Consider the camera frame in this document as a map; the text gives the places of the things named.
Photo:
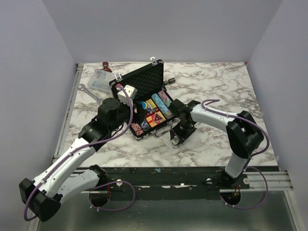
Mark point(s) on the triangular all-in button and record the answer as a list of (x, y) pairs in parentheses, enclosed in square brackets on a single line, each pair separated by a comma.
[(156, 118)]

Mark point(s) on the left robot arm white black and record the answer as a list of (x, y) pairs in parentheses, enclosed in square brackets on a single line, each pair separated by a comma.
[(45, 194)]

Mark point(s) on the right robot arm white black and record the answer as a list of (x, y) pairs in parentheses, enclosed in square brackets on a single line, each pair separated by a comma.
[(244, 135)]

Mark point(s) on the black cylindrical socket tool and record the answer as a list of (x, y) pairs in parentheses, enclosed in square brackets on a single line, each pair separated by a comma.
[(169, 81)]

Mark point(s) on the aluminium extrusion frame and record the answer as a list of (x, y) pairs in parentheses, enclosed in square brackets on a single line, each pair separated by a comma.
[(68, 113)]

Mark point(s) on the red dice row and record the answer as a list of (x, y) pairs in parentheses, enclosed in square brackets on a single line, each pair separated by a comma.
[(153, 111)]

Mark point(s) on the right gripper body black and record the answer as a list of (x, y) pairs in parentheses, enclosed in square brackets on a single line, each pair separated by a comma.
[(183, 131)]

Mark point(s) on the green yellow blue chip stack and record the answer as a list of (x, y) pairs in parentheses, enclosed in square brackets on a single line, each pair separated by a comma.
[(144, 125)]

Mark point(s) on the clear plastic organizer box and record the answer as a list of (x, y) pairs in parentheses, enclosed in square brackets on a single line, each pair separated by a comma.
[(100, 81)]

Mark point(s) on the blue round dealer button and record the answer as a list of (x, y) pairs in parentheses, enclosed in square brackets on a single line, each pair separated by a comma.
[(145, 106)]

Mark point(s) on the red white chip stack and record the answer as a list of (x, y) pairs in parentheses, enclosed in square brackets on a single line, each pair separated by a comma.
[(137, 129)]

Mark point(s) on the red playing card deck box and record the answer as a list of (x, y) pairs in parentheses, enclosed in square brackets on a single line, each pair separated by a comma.
[(149, 120)]

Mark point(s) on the white blue poker chip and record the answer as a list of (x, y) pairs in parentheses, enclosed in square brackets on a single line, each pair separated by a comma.
[(175, 143)]

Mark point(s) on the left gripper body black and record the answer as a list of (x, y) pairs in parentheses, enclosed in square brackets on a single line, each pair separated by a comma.
[(125, 114)]

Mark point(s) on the silver wrench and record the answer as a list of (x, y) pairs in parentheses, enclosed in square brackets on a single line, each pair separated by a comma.
[(83, 88)]

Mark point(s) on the purple green grey chip stack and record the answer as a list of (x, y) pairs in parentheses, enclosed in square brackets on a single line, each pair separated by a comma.
[(167, 102)]

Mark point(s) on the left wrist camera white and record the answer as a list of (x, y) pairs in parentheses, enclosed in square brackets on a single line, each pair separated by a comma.
[(126, 94)]

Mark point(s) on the black poker set case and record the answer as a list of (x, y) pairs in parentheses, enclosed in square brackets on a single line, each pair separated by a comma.
[(148, 80)]

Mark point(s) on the blue playing card deck box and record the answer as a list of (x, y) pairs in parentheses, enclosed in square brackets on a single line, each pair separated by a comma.
[(151, 104)]

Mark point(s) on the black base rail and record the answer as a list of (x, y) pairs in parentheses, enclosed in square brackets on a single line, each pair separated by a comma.
[(163, 183)]

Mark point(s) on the light blue chip stack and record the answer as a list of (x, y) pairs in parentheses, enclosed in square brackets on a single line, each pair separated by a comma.
[(161, 105)]

